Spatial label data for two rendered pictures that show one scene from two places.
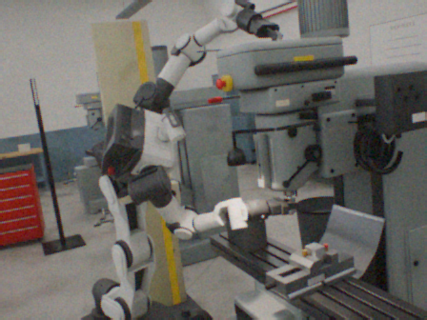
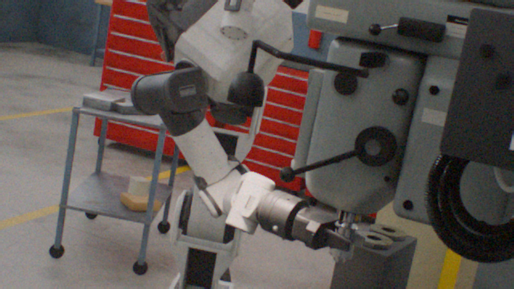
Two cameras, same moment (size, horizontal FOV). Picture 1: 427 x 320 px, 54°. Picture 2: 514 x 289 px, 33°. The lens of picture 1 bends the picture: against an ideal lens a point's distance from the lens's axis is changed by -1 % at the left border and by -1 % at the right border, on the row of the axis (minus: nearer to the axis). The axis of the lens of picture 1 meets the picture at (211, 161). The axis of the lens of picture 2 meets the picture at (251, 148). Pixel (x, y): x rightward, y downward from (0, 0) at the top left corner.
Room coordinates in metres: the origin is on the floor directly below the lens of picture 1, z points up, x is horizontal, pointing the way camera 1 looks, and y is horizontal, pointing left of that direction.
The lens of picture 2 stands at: (0.43, -1.34, 1.73)
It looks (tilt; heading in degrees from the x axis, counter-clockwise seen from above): 12 degrees down; 47
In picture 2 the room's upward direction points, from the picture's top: 11 degrees clockwise
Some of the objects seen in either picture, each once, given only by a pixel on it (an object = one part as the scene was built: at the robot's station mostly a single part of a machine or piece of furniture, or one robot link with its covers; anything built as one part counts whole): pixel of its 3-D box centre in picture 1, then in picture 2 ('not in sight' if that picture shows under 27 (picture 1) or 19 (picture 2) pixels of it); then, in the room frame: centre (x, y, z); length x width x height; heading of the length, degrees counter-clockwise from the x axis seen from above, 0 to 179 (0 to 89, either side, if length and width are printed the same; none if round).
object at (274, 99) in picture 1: (289, 95); (414, 18); (1.71, -0.34, 1.68); 0.34 x 0.24 x 0.10; 115
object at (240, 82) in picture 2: (235, 155); (247, 87); (1.56, -0.09, 1.49); 0.07 x 0.07 x 0.06
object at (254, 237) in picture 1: (245, 224); (372, 273); (2.04, -0.13, 1.06); 0.22 x 0.12 x 0.20; 20
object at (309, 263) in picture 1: (304, 261); not in sight; (1.54, -0.31, 1.05); 0.12 x 0.06 x 0.04; 28
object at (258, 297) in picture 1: (298, 296); not in sight; (1.70, -0.30, 0.82); 0.50 x 0.35 x 0.12; 115
